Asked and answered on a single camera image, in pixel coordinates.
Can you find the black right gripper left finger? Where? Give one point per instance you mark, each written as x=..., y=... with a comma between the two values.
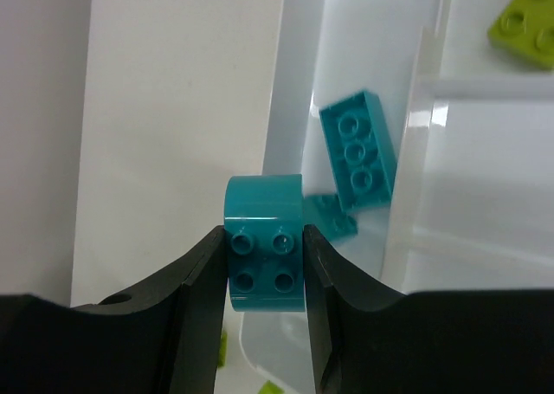
x=160, y=335

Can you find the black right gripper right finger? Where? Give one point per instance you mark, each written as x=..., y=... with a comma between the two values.
x=366, y=337

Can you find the lime green lego plate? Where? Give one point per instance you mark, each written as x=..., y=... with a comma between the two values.
x=524, y=28

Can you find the small green lego single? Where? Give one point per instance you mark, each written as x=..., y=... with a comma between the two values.
x=222, y=353

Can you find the teal rounded lego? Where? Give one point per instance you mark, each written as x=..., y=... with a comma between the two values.
x=263, y=222

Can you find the teal lego small brick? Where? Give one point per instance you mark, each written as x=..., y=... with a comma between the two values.
x=325, y=213

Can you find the green lego row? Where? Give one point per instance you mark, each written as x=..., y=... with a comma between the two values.
x=270, y=388

